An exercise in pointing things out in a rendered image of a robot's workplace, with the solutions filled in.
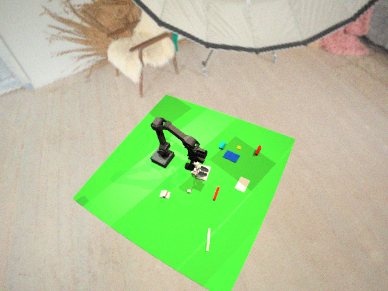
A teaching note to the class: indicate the blue flat rectangular plate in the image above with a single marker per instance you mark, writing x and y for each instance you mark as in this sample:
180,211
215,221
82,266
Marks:
231,156

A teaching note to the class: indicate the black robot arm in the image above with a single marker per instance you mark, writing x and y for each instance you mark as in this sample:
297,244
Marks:
187,140

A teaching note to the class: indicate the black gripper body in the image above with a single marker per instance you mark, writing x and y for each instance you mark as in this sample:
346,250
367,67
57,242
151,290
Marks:
190,166

